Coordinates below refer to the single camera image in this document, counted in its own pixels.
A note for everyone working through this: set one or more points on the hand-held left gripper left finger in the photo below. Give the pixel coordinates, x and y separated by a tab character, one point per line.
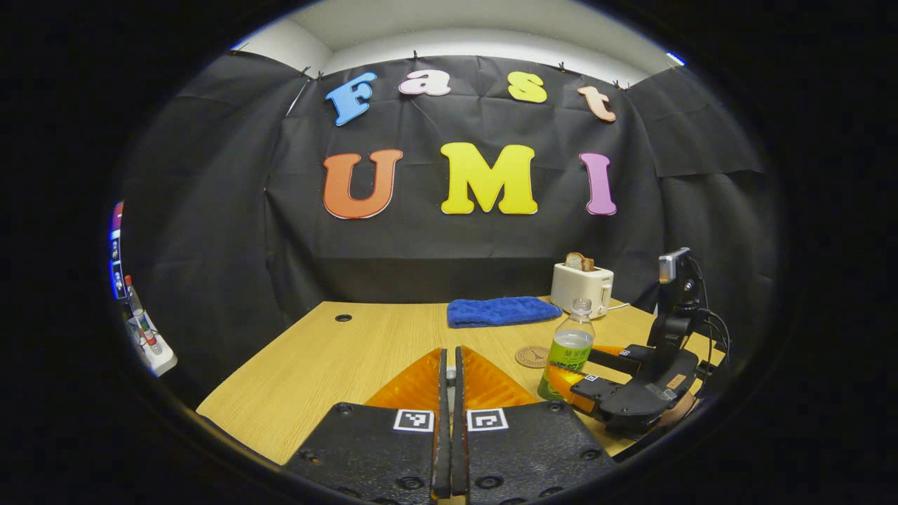
441	463

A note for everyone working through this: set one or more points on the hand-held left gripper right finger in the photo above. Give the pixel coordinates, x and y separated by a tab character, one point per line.
459	463

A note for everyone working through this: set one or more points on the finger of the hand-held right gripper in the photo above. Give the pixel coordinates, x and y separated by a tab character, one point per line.
624	359
593	391

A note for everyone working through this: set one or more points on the clear water bottle green label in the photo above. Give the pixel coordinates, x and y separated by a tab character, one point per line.
570	351

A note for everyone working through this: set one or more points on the round brown coaster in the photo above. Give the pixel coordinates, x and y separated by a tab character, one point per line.
530	356

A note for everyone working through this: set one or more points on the white teacup lid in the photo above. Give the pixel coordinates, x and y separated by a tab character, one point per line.
450	379

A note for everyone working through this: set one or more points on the clear bottle with red cap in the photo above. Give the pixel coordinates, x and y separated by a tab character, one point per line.
144	319

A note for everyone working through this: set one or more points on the white toaster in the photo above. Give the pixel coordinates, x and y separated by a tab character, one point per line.
579	287

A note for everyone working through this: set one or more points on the toast slice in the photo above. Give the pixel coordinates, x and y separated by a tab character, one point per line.
579	262

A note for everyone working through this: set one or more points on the blue towel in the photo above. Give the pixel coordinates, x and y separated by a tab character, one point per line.
501	312

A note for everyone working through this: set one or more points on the white side table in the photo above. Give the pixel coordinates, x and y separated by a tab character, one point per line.
161	361

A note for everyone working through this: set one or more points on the computer monitor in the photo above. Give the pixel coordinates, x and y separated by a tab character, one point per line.
116	252

